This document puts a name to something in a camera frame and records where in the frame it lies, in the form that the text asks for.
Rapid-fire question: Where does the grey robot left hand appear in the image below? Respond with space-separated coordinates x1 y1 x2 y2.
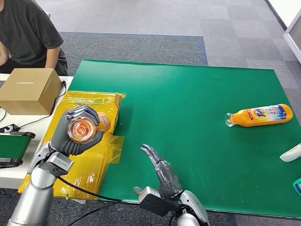
49 105 106 157

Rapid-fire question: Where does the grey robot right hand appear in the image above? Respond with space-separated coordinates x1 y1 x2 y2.
140 143 183 199

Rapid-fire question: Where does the orange Tide detergent bottle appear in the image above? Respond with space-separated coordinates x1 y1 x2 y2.
224 103 294 128
67 111 112 144

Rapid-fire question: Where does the yellow plastic-wrapped cardboard box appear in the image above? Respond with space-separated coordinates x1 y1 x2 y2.
17 90 127 201

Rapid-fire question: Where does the green table mat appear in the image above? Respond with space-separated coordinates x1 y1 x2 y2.
68 59 301 219

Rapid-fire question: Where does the brown cardboard box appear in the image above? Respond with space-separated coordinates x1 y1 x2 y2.
0 68 63 116

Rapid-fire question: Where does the black power adapter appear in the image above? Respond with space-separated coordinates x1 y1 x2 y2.
0 123 21 134

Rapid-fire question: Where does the person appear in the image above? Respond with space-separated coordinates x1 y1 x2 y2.
0 0 69 77

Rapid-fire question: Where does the white plastic object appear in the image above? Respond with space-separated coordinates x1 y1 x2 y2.
279 143 301 163

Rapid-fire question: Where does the teal plastic object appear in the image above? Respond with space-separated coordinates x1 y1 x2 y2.
293 177 301 197

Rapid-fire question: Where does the white framed board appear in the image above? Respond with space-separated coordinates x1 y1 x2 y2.
283 8 301 65

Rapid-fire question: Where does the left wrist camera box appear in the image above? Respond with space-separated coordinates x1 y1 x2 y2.
37 151 74 178

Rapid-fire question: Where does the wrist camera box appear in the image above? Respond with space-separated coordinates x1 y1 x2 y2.
133 186 181 218
37 151 74 178

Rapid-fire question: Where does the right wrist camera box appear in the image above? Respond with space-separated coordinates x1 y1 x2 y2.
133 186 181 218

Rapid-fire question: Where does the thin black power cable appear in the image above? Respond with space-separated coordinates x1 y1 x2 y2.
14 80 67 132

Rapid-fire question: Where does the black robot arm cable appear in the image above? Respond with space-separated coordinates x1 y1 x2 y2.
57 175 123 203
67 201 123 226

